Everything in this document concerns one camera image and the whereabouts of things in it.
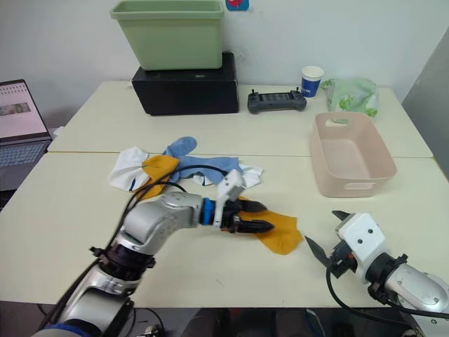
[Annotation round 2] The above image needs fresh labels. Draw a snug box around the green and white plastic bag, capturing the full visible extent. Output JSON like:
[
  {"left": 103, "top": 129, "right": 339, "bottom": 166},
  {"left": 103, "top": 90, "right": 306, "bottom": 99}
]
[{"left": 320, "top": 77, "right": 381, "bottom": 122}]

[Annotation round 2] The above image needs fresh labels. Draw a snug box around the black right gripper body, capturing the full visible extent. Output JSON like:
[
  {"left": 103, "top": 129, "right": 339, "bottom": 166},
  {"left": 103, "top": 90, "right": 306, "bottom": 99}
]
[{"left": 324, "top": 241, "right": 359, "bottom": 280}]

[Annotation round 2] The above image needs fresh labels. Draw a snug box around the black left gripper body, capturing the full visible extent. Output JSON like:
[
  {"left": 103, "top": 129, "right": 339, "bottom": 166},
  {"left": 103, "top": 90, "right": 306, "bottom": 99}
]
[{"left": 220, "top": 199, "right": 247, "bottom": 234}]

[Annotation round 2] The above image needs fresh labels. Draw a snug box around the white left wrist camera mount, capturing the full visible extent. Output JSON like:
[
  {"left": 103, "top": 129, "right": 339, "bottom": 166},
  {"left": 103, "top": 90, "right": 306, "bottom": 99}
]
[{"left": 213, "top": 169, "right": 246, "bottom": 229}]

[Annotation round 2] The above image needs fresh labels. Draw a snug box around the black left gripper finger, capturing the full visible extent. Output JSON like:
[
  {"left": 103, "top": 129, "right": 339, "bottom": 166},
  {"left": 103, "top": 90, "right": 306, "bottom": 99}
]
[
  {"left": 238, "top": 196, "right": 269, "bottom": 214},
  {"left": 236, "top": 219, "right": 276, "bottom": 234}
]

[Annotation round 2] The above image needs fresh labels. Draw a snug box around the grey partition panel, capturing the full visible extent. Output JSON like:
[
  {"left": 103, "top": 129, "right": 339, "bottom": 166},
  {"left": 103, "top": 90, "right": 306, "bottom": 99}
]
[{"left": 401, "top": 33, "right": 449, "bottom": 184}]

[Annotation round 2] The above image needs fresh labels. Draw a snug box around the blue and white paper cup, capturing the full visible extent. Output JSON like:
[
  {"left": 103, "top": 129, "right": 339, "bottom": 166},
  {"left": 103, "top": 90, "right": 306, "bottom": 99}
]
[{"left": 301, "top": 65, "right": 326, "bottom": 100}]

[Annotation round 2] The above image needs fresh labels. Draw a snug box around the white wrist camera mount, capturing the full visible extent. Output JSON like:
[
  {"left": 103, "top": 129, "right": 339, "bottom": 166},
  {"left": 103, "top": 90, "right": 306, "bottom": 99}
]
[
  {"left": 213, "top": 169, "right": 246, "bottom": 229},
  {"left": 335, "top": 211, "right": 387, "bottom": 284}
]

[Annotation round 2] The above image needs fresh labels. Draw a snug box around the grey handheld remote controller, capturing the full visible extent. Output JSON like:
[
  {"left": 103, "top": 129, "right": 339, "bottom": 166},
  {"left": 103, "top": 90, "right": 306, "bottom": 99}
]
[{"left": 246, "top": 87, "right": 308, "bottom": 115}]

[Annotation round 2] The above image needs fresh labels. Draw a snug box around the mustard yellow sock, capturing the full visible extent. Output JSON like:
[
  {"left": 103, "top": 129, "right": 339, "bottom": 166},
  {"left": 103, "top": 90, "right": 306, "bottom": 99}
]
[
  {"left": 241, "top": 206, "right": 304, "bottom": 256},
  {"left": 131, "top": 155, "right": 181, "bottom": 202}
]

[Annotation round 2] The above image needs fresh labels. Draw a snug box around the black rectangular box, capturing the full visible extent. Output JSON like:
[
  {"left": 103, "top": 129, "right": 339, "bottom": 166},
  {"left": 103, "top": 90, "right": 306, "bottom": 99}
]
[{"left": 131, "top": 51, "right": 241, "bottom": 117}]

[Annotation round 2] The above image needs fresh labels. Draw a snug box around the white sock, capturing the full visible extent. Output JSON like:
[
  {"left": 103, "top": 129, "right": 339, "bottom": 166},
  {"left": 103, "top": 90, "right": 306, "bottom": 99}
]
[
  {"left": 192, "top": 164, "right": 264, "bottom": 189},
  {"left": 107, "top": 146, "right": 151, "bottom": 192}
]

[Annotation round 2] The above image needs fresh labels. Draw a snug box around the pink plastic storage basket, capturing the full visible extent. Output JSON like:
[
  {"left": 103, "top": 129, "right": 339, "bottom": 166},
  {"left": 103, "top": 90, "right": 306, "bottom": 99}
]
[{"left": 309, "top": 112, "right": 398, "bottom": 199}]

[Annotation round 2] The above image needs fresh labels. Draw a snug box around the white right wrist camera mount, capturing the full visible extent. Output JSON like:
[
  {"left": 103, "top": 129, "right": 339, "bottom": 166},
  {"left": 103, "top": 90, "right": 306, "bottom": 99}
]
[{"left": 335, "top": 211, "right": 387, "bottom": 284}]

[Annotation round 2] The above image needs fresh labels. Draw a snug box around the green plastic bin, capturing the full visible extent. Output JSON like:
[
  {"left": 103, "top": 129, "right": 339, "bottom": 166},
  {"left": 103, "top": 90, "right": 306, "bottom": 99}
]
[{"left": 109, "top": 0, "right": 225, "bottom": 72}]

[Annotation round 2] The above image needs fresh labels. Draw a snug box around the red and blue wall sticker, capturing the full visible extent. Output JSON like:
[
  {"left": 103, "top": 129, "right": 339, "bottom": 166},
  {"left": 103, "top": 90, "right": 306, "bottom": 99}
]
[{"left": 224, "top": 0, "right": 251, "bottom": 13}]

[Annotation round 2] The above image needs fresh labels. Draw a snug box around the grey open laptop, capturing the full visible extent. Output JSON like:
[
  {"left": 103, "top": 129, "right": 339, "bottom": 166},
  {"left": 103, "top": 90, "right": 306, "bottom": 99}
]
[{"left": 0, "top": 79, "right": 54, "bottom": 192}]

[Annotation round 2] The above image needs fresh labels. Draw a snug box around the light blue sock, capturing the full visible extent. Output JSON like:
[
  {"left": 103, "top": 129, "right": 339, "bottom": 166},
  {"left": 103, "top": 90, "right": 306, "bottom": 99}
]
[
  {"left": 161, "top": 136, "right": 199, "bottom": 159},
  {"left": 170, "top": 155, "right": 248, "bottom": 185}
]

